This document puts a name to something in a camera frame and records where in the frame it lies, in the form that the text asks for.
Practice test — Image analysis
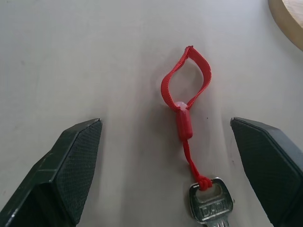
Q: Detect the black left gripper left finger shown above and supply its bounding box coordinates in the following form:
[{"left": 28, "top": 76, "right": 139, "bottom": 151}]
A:
[{"left": 0, "top": 118, "right": 103, "bottom": 227}]

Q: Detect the silver key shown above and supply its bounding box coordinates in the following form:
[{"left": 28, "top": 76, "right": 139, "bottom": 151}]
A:
[{"left": 188, "top": 176, "right": 235, "bottom": 227}]

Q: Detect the round wooden stand base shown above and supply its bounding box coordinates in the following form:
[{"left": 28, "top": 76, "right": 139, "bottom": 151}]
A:
[{"left": 267, "top": 0, "right": 303, "bottom": 52}]

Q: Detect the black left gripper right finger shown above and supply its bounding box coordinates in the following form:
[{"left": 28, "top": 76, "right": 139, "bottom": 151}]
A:
[{"left": 230, "top": 116, "right": 303, "bottom": 227}]

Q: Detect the red keychain strap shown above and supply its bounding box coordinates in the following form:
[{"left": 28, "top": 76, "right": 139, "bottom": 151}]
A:
[{"left": 160, "top": 45, "right": 213, "bottom": 191}]

